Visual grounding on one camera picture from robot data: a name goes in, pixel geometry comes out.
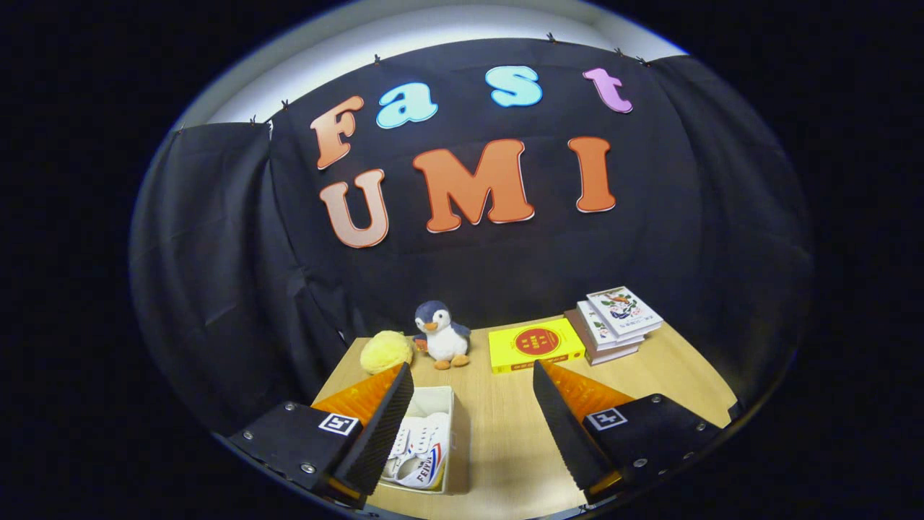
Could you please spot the yellow book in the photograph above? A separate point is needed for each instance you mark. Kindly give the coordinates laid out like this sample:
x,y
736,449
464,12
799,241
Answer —
x,y
538,343

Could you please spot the black backdrop cloth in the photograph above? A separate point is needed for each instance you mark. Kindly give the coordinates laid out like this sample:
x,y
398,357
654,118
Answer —
x,y
469,267

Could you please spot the yellow bun plush toy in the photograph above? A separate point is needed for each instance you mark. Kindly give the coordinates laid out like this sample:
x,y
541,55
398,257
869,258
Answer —
x,y
386,352

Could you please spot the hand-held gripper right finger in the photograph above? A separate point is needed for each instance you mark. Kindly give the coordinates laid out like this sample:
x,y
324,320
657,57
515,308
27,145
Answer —
x,y
570,440

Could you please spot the white illustrated book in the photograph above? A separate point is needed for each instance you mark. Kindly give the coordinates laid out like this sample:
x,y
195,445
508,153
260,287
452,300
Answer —
x,y
624,307

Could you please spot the penguin plush toy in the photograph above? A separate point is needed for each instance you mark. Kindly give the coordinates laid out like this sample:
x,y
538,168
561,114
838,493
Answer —
x,y
444,339

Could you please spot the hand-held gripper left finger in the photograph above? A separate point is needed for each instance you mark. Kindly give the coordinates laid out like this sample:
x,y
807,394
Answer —
x,y
379,440

